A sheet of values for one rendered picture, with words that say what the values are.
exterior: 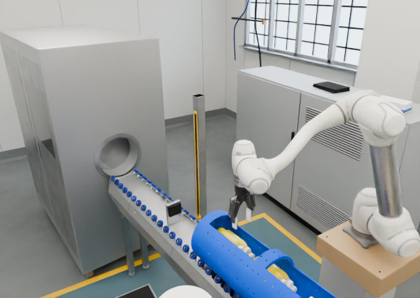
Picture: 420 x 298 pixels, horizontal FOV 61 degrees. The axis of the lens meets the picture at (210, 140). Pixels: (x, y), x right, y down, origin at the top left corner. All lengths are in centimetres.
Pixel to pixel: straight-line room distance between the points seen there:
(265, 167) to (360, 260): 78
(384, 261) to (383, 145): 66
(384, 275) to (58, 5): 514
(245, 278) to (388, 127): 87
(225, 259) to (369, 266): 69
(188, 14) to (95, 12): 156
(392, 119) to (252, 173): 56
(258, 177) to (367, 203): 74
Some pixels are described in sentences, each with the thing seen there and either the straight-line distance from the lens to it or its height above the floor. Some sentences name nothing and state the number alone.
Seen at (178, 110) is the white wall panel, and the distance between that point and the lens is 660.
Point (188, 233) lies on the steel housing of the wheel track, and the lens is 230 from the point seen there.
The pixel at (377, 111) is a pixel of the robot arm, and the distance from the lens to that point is 150.
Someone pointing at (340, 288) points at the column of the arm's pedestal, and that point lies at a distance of 224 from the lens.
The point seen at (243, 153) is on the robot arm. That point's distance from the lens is 152.
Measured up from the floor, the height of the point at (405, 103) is 152.
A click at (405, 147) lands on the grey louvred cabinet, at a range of 294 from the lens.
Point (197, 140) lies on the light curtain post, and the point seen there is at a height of 139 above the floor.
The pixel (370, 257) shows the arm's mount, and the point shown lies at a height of 111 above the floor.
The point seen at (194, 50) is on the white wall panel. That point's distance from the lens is 650.
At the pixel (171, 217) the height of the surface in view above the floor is 99.
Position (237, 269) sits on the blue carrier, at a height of 116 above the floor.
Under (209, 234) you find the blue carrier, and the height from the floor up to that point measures 119.
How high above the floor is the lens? 234
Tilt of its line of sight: 23 degrees down
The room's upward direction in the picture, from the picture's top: 1 degrees counter-clockwise
